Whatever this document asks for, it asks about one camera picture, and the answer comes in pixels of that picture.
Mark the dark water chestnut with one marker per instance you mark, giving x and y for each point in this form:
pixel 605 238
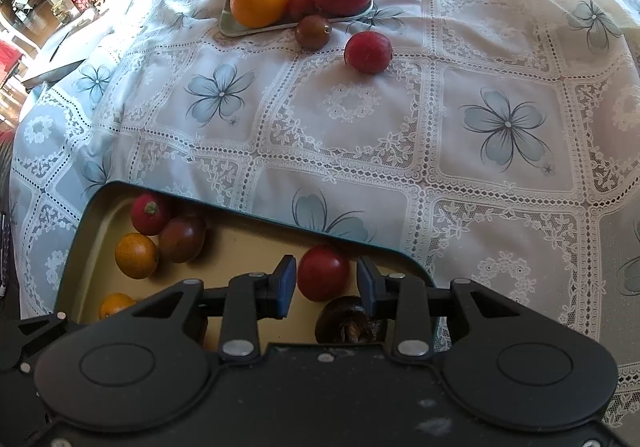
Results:
pixel 345 319

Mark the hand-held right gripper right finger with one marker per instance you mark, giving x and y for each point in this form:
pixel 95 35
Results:
pixel 367 284

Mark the small red plum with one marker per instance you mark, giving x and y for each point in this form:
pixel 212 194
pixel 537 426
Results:
pixel 323 273
pixel 368 52
pixel 300 6
pixel 182 238
pixel 150 213

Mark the yellow tray with green rim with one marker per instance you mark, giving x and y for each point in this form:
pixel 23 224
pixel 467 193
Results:
pixel 240 247

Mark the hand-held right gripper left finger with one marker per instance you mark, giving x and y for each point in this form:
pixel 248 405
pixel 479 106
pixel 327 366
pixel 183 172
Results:
pixel 286 284

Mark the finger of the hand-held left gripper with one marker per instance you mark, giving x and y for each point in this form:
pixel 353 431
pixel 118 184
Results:
pixel 30 337

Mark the dark red plum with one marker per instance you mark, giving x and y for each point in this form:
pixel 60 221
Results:
pixel 313 32

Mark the small orange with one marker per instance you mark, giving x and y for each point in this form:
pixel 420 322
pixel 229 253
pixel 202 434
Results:
pixel 136 255
pixel 116 305

